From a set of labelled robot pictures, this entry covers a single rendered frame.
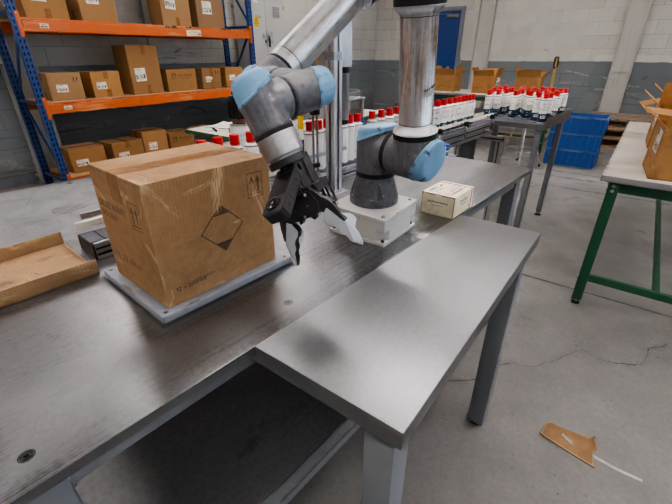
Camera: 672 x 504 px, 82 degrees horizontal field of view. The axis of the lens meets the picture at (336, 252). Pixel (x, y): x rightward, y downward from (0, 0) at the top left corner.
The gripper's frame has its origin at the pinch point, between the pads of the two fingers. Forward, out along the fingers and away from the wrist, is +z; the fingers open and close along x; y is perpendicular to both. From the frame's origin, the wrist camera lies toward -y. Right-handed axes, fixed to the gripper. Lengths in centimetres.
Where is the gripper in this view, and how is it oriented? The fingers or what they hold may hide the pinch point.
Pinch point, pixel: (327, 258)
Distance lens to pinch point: 73.8
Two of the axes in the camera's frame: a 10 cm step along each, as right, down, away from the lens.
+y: 3.7, -4.0, 8.4
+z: 4.2, 8.8, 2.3
